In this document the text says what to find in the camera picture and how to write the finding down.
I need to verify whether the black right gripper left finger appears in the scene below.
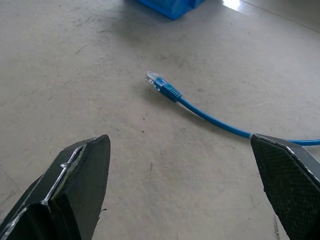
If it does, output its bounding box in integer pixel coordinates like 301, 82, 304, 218
0, 134, 111, 240

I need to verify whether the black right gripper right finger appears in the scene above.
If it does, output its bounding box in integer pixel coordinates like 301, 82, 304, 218
249, 133, 320, 240

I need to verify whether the blue plastic box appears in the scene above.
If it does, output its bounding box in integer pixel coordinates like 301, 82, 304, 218
133, 0, 223, 21

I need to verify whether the blue Ethernet cable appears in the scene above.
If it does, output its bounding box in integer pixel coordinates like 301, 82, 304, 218
144, 70, 320, 146

